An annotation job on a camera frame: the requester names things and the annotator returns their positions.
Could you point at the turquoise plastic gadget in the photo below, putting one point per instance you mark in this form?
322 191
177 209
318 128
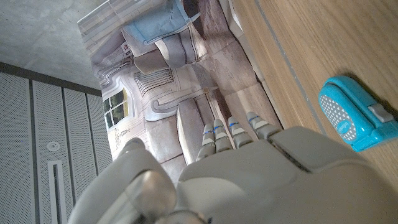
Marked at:
351 112

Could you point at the printed living room backdrop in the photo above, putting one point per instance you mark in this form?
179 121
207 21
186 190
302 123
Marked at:
174 84

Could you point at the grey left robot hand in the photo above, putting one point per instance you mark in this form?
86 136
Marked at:
264 186

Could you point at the grey perforated panel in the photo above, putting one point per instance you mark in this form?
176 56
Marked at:
18 140

